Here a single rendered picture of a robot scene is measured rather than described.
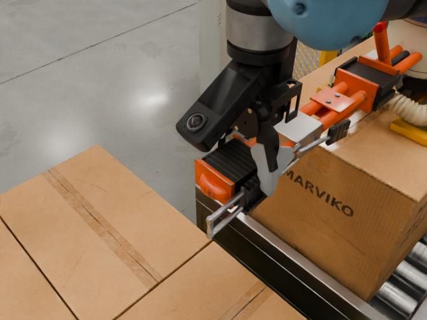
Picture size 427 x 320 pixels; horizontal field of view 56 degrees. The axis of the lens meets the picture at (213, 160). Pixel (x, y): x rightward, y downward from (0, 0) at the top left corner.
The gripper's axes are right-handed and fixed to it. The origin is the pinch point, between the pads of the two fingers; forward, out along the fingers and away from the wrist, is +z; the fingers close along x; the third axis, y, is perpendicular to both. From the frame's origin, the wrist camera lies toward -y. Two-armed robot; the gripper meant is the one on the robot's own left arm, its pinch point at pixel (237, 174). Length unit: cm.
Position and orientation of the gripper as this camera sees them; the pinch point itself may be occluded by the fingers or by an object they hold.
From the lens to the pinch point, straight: 57.8
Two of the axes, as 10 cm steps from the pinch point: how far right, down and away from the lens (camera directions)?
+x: -6.9, -4.9, 5.3
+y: 7.2, -4.7, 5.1
